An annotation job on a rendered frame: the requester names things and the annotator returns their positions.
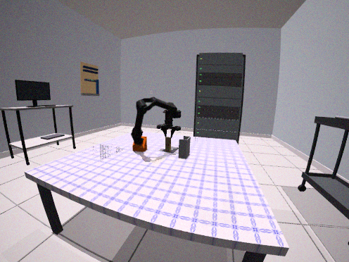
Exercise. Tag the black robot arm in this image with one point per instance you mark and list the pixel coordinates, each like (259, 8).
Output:
(142, 108)

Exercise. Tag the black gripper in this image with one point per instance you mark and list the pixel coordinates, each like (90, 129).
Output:
(175, 128)

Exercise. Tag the grey open bin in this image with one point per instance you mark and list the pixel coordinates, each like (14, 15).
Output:
(184, 147)

